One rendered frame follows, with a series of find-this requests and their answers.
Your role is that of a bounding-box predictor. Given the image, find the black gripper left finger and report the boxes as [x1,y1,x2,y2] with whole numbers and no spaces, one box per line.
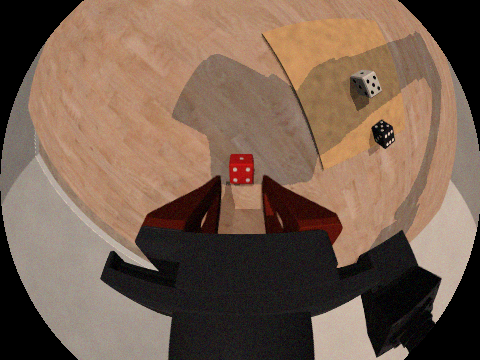
[141,175,222,234]

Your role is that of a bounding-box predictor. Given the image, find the orange flat mat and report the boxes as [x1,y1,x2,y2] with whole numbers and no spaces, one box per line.
[262,18,405,170]

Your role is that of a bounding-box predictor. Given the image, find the black die with white pips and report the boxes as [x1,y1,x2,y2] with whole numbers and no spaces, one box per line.
[372,120,395,149]

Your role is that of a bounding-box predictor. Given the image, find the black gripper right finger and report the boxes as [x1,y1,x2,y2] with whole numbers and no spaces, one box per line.
[262,175,343,245]

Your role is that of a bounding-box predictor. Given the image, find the red dice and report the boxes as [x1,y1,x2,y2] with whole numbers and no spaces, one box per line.
[229,154,254,184]

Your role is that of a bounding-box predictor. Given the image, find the beige die with black pips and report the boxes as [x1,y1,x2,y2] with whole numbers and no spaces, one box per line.
[351,70,382,98]

